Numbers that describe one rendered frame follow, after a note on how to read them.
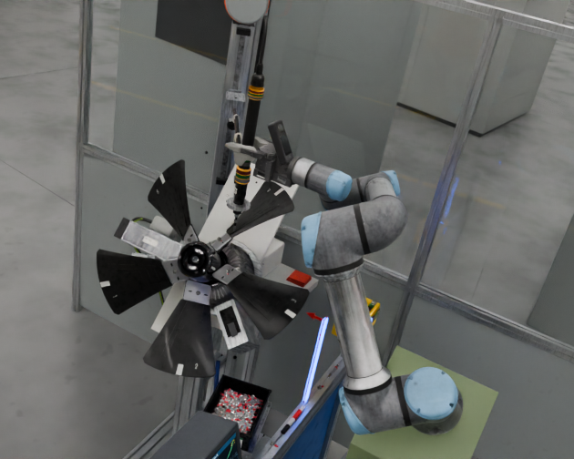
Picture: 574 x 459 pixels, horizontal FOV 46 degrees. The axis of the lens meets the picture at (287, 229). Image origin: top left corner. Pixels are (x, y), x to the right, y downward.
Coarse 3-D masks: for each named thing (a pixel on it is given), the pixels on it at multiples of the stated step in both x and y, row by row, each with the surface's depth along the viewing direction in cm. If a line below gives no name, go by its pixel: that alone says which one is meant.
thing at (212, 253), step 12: (180, 252) 213; (192, 252) 212; (204, 252) 212; (216, 252) 216; (180, 264) 212; (192, 264) 212; (204, 264) 211; (216, 264) 213; (192, 276) 210; (204, 276) 211
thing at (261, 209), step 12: (264, 192) 223; (252, 204) 222; (264, 204) 217; (276, 204) 214; (288, 204) 211; (240, 216) 223; (252, 216) 215; (264, 216) 212; (276, 216) 210; (240, 228) 214
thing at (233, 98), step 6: (234, 90) 253; (240, 90) 254; (228, 96) 248; (234, 96) 250; (240, 96) 251; (228, 102) 246; (234, 102) 246; (240, 102) 246; (228, 108) 247; (240, 108) 247; (228, 114) 248; (240, 114) 248
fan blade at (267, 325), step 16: (240, 288) 209; (256, 288) 210; (272, 288) 212; (288, 288) 213; (256, 304) 206; (272, 304) 207; (288, 304) 208; (256, 320) 202; (272, 320) 203; (288, 320) 204; (272, 336) 201
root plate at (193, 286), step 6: (186, 282) 213; (192, 282) 214; (198, 282) 216; (186, 288) 213; (192, 288) 214; (198, 288) 215; (204, 288) 217; (210, 288) 218; (186, 294) 213; (192, 294) 214; (192, 300) 214; (198, 300) 215; (204, 300) 216
